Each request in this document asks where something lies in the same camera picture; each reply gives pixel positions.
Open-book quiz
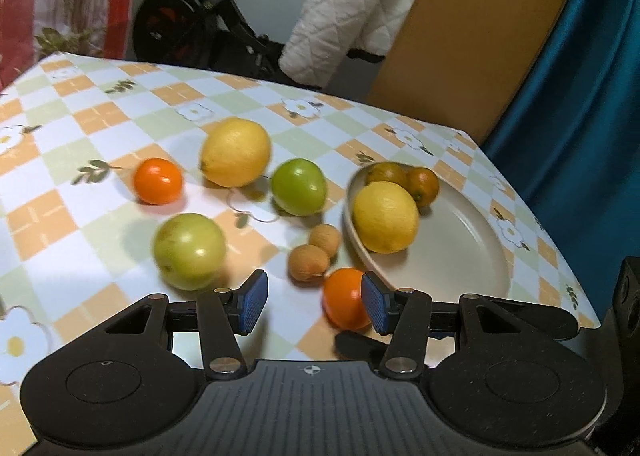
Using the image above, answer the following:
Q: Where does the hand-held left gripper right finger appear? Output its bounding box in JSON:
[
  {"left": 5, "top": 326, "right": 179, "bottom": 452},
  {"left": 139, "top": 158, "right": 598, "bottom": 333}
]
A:
[{"left": 361, "top": 272, "right": 578, "bottom": 382}]

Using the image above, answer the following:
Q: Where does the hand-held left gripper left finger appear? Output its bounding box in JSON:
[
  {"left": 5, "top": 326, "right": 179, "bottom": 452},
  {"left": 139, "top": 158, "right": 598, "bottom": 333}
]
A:
[{"left": 100, "top": 270, "right": 269, "bottom": 382}]

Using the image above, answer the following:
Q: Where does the small orange tangerine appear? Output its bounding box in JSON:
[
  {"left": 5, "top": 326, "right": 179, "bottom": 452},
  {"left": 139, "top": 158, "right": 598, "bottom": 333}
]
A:
[
  {"left": 321, "top": 267, "right": 373, "bottom": 330},
  {"left": 133, "top": 157, "right": 184, "bottom": 206}
]

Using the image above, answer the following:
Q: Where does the pale green apple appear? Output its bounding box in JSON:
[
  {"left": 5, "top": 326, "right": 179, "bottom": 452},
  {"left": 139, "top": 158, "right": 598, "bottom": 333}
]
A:
[{"left": 152, "top": 212, "right": 227, "bottom": 292}]

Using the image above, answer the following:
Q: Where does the yellow lemon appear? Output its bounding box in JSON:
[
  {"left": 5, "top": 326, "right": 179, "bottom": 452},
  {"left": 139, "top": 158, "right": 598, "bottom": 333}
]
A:
[
  {"left": 199, "top": 117, "right": 272, "bottom": 188},
  {"left": 352, "top": 181, "right": 420, "bottom": 254}
]

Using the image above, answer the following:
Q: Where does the beige round plate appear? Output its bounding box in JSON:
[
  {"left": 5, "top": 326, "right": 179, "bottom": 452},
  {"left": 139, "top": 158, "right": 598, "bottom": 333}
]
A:
[{"left": 342, "top": 163, "right": 512, "bottom": 301}]

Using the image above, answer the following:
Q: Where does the bright green apple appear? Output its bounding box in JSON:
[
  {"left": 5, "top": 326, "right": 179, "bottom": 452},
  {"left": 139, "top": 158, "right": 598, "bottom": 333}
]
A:
[{"left": 270, "top": 158, "right": 328, "bottom": 217}]

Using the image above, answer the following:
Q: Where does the dark orange tangerine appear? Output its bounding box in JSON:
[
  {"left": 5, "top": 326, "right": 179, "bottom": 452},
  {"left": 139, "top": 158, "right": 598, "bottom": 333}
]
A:
[{"left": 406, "top": 167, "right": 441, "bottom": 208}]

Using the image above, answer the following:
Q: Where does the greenish orange tangerine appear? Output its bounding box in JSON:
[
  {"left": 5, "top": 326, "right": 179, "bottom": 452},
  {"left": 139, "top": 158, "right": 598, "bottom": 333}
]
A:
[{"left": 365, "top": 162, "right": 408, "bottom": 188}]

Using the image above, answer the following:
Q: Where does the brown longan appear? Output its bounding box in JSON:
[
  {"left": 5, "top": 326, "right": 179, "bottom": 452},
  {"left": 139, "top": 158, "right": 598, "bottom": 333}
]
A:
[
  {"left": 287, "top": 244, "right": 332, "bottom": 283},
  {"left": 308, "top": 224, "right": 343, "bottom": 258}
]

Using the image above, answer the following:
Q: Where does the teal curtain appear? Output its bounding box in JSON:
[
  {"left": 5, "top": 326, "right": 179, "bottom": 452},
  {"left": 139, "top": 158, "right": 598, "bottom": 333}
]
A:
[{"left": 482, "top": 0, "right": 640, "bottom": 267}]

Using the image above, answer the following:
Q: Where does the checked floral tablecloth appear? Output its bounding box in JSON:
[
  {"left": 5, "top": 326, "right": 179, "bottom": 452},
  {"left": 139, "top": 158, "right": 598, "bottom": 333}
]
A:
[{"left": 0, "top": 52, "right": 602, "bottom": 437}]

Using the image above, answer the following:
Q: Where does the wooden board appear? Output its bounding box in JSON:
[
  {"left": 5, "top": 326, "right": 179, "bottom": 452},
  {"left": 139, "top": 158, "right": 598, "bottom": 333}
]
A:
[{"left": 366, "top": 0, "right": 593, "bottom": 144}]

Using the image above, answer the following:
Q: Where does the black exercise bike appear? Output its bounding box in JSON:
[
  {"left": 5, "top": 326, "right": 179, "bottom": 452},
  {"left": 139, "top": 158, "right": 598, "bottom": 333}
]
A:
[{"left": 131, "top": 0, "right": 321, "bottom": 89}]

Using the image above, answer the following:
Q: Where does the white quilted blanket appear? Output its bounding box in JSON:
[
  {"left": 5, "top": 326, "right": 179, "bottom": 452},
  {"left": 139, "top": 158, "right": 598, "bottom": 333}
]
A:
[{"left": 278, "top": 0, "right": 443, "bottom": 91}]

